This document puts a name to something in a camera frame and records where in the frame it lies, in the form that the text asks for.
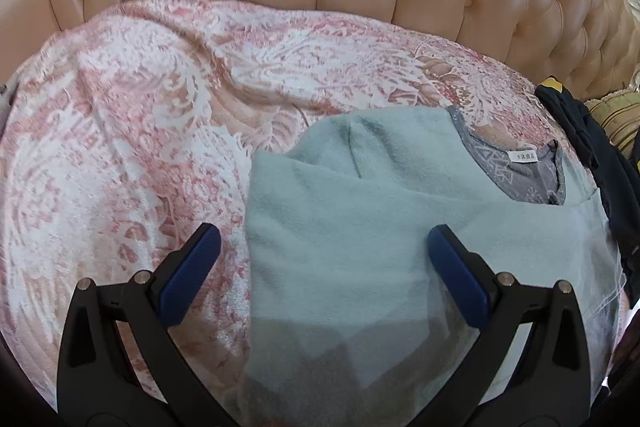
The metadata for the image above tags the navy garment with yellow patches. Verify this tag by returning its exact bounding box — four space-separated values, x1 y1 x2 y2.
534 76 640 268

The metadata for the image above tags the light blue sweatshirt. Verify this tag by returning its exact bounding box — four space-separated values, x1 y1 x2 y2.
241 104 626 427

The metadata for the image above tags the striped fringed cushion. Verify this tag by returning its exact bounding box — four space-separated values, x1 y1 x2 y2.
582 89 640 168

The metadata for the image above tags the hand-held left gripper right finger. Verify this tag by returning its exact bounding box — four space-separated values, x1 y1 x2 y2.
427 223 594 427

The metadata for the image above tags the pink floral blanket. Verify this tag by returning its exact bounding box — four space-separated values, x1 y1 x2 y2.
0 0 561 413

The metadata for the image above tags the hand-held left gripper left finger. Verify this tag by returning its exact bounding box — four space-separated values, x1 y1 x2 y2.
56 222 236 427

